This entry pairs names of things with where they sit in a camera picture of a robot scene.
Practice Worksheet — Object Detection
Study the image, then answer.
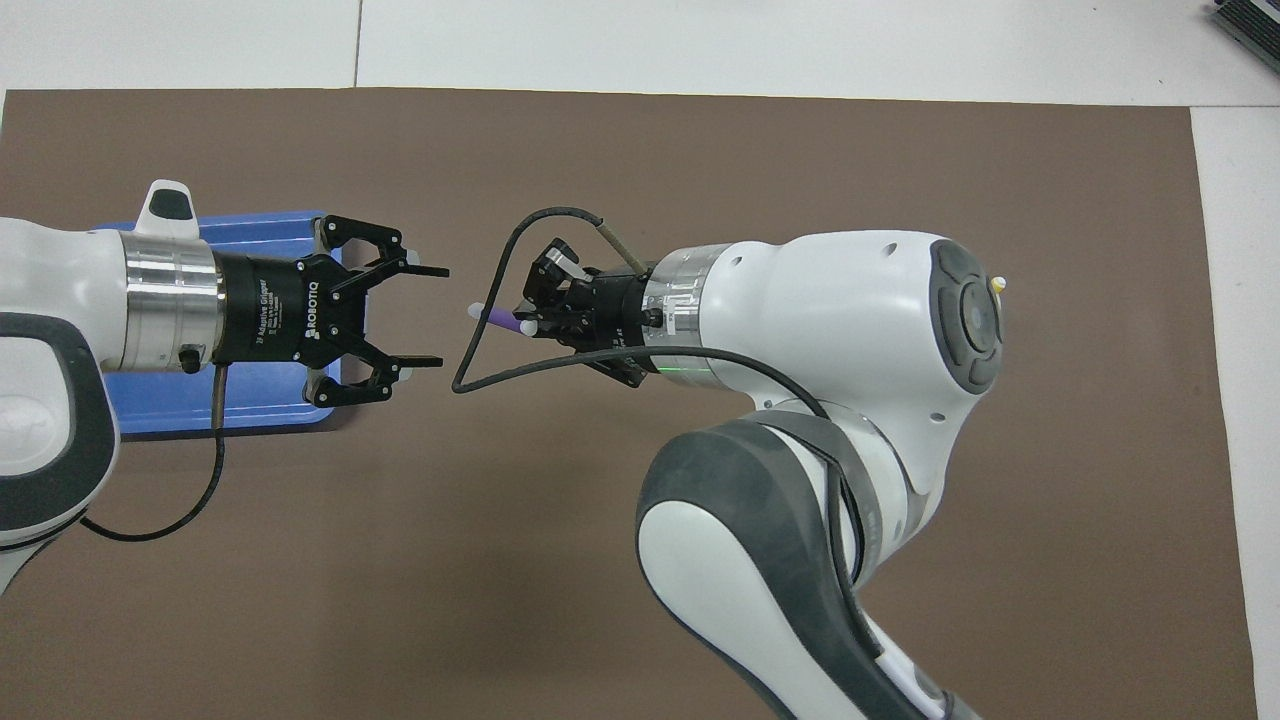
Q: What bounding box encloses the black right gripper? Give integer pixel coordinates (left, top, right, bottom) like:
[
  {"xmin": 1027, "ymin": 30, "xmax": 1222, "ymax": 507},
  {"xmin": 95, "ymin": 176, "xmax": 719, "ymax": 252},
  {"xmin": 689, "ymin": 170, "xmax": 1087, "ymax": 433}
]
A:
[{"xmin": 512, "ymin": 238, "xmax": 663, "ymax": 389}]

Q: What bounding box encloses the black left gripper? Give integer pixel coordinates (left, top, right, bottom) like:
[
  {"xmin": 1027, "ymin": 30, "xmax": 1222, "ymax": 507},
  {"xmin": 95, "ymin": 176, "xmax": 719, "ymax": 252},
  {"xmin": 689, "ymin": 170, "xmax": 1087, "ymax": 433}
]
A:
[{"xmin": 213, "ymin": 213, "xmax": 451, "ymax": 408}]

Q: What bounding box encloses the purple pen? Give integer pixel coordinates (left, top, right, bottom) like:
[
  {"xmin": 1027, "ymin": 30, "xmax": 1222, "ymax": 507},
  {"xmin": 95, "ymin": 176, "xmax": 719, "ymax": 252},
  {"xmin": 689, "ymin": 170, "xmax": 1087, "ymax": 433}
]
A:
[{"xmin": 465, "ymin": 302, "xmax": 543, "ymax": 338}]

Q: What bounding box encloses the blue plastic tray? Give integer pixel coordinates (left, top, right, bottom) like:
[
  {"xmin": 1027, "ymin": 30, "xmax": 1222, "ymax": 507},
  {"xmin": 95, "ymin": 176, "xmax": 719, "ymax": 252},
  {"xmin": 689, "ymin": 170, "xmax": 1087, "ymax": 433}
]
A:
[{"xmin": 95, "ymin": 210, "xmax": 353, "ymax": 437}]

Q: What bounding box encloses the brown paper table mat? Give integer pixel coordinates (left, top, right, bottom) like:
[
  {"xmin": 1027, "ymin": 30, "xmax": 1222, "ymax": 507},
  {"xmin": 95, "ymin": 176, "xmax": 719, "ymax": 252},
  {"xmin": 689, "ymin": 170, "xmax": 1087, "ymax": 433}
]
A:
[{"xmin": 0, "ymin": 88, "xmax": 1259, "ymax": 720}]

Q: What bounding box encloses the grey ribbed device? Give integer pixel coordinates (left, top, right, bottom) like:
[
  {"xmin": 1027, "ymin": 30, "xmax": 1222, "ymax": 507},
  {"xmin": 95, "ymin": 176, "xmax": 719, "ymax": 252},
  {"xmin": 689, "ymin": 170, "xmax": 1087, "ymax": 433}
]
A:
[{"xmin": 1208, "ymin": 0, "xmax": 1280, "ymax": 61}]

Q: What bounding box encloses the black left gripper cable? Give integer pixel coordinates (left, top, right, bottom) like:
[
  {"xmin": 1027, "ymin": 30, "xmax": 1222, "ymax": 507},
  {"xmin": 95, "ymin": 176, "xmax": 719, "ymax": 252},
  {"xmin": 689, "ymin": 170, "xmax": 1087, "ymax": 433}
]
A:
[{"xmin": 80, "ymin": 362, "xmax": 229, "ymax": 543}]

